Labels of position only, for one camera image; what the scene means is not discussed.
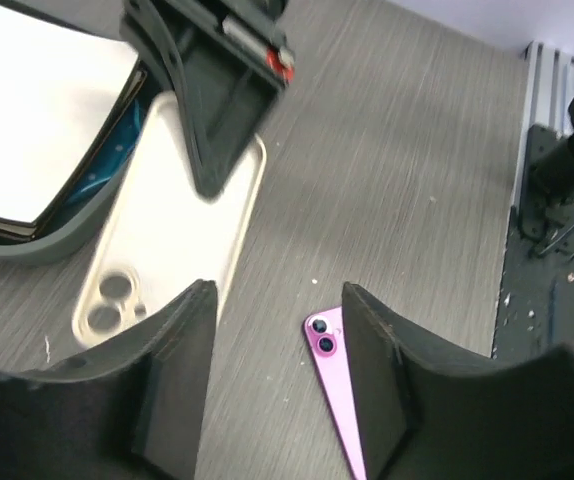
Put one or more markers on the white square plate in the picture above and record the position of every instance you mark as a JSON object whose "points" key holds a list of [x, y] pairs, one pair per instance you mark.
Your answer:
{"points": [[57, 88]]}

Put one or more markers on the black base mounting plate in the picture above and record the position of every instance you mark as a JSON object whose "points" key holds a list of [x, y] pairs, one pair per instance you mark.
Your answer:
{"points": [[536, 295]]}

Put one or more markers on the aluminium front rail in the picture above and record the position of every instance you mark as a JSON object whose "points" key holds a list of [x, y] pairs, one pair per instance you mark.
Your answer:
{"points": [[549, 91]]}

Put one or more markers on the blue dotted plate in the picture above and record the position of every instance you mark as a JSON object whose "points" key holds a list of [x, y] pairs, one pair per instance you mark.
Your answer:
{"points": [[111, 156]]}

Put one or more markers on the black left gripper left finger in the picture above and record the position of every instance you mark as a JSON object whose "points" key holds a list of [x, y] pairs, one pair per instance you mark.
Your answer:
{"points": [[129, 408]]}

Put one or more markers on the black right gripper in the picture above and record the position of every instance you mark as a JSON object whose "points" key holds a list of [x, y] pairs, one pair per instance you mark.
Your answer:
{"points": [[227, 63]]}

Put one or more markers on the dark green plastic tray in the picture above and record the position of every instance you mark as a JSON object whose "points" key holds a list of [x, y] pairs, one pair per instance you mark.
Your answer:
{"points": [[71, 226]]}

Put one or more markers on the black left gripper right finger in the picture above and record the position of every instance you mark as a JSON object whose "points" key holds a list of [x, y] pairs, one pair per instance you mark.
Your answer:
{"points": [[429, 409]]}

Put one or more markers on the purple bare phone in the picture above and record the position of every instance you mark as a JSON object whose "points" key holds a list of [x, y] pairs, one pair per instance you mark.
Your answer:
{"points": [[324, 333]]}

